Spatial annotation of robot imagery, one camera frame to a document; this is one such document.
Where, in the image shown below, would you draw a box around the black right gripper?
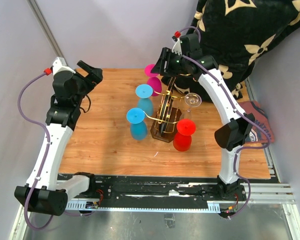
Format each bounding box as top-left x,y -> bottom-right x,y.
151,47 -> 190,78

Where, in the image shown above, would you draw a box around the magenta plastic wine glass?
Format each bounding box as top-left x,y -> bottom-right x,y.
144,64 -> 162,97

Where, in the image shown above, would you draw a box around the gold wire wine glass rack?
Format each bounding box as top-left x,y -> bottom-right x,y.
145,77 -> 182,143

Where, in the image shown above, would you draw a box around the maroon t-shirt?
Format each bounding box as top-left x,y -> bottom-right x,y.
239,101 -> 275,144

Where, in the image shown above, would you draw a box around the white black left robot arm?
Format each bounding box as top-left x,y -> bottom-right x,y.
14,57 -> 103,216

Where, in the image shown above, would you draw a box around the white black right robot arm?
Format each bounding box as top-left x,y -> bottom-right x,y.
151,32 -> 255,200

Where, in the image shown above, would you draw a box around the blue wine glass rear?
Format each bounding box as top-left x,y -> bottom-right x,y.
135,84 -> 154,116

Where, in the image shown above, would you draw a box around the blue wine glass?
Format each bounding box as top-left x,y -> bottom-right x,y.
135,84 -> 154,116
126,107 -> 148,141

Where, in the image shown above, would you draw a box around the clear wine glass front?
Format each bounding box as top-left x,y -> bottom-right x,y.
180,92 -> 202,120

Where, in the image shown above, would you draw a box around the blue wine glass front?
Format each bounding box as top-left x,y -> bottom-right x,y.
126,107 -> 148,141

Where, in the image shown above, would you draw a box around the red plastic wine glass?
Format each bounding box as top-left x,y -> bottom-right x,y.
173,118 -> 196,152

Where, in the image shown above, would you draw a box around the black floral blanket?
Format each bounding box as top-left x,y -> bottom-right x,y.
167,0 -> 300,105

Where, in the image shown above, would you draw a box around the aluminium corner profile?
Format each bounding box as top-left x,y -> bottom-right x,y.
26,0 -> 65,58

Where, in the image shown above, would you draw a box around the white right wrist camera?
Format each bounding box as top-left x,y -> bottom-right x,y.
171,31 -> 183,56

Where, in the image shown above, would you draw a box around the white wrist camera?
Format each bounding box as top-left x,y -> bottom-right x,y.
43,57 -> 75,76
171,31 -> 183,56

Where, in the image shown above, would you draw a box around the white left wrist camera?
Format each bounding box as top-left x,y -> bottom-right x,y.
43,57 -> 75,76

